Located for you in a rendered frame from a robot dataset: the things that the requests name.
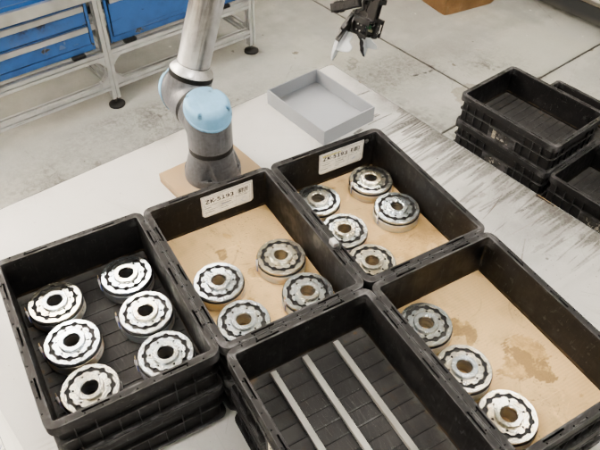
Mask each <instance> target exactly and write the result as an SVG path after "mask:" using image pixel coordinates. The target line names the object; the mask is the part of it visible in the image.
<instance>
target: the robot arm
mask: <svg viewBox="0 0 600 450"><path fill-rule="evenodd" d="M387 2H388V0H345V1H343V0H337V1H336V2H334V3H333V4H330V10H331V12H332V13H342V12H344V11H346V10H350V9H354V8H358V7H362V8H358V9H354V10H352V11H351V13H350V14H349V15H348V17H347V18H346V20H345V21H344V23H343V24H342V25H341V27H340V29H339V31H338V33H337V36H336V38H335V42H334V45H333V49H332V53H331V58H330V59H331V60H332V61H333V60H334V58H335V57H336V55H337V53H338V51H339V52H346V53H349V52H350V51H351V50H352V48H353V47H352V45H351V43H350V41H351V39H352V37H353V33H354V34H356V35H357V36H358V38H359V39H360V44H359V45H360V51H361V53H362V56H363V57H364V56H365V55H366V52H367V48H370V49H377V45H376V44H375V43H374V42H373V41H372V40H371V39H377V38H380V35H381V31H382V29H383V26H384V23H385V21H383V20H382V19H380V18H379V15H380V12H381V8H382V5H387ZM224 3H225V0H188V4H187V12H186V17H185V21H184V26H183V30H182V35H181V40H180V44H179V52H178V58H177V59H176V60H174V61H172V62H171V63H170V67H169V68H168V69H167V71H166V72H164V73H163V74H162V76H161V77H160V80H159V84H158V90H159V95H160V97H161V99H162V101H163V103H164V105H165V106H166V107H167V108H168V109H169V110H170V111H171V112H172V114H173V115H174V116H175V118H176V119H177V120H178V121H179V123H180V124H181V125H182V127H183V128H184V129H185V131H186V132H187V142H188V155H187V161H186V163H185V176H186V179H187V181H188V183H189V184H191V185H192V186H193V187H195V188H199V189H202V188H206V187H209V186H211V185H214V184H217V183H219V182H222V181H224V180H227V179H231V178H234V177H236V176H239V175H241V163H240V161H239V159H238V155H237V153H236V151H235V149H234V147H233V133H232V109H231V106H230V101H229V99H228V97H227V96H226V95H225V94H224V93H223V92H221V91H220V90H219V89H217V88H216V89H213V88H212V83H213V76H214V73H213V71H212V69H211V68H210V65H211V61H212V57H213V50H214V46H215V42H216V38H217V34H218V30H219V26H220V22H221V15H222V11H223V7H224ZM380 25H382V26H381V30H380V33H379V29H380Z"/></svg>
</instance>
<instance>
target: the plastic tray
mask: <svg viewBox="0 0 600 450"><path fill-rule="evenodd" d="M267 101H268V104H269V105H270V106H271V107H273V108H274V109H275V110H277V111H278V112H279V113H281V114H282V115H284V116H285V117H286V118H288V119H289V120H290V121H292V122H293V123H295V125H296V126H298V127H299V128H300V129H302V130H303V131H305V132H306V133H307V134H309V135H310V136H311V137H313V138H314V139H316V140H317V141H318V142H320V143H321V144H322V145H324V146H325V145H327V144H328V143H330V142H332V141H334V140H336V139H338V138H340V137H342V136H344V135H345V134H347V133H349V132H351V131H353V130H355V129H358V128H360V127H361V126H363V125H365V124H367V123H369V122H371V121H373V117H374V110H375V106H373V105H372V104H370V103H368V102H367V101H365V100H364V99H362V98H361V97H359V96H358V95H356V94H355V93H353V92H352V91H350V90H349V89H347V88H346V87H344V86H342V85H341V84H339V83H338V82H336V81H335V80H334V79H332V78H331V77H329V76H328V75H326V74H325V73H323V72H321V71H319V70H318V69H315V70H312V71H309V72H306V73H305V74H303V75H300V76H298V77H296V78H294V79H291V80H289V81H286V82H284V83H282V84H279V85H277V86H276V87H272V88H270V89H268V90H267Z"/></svg>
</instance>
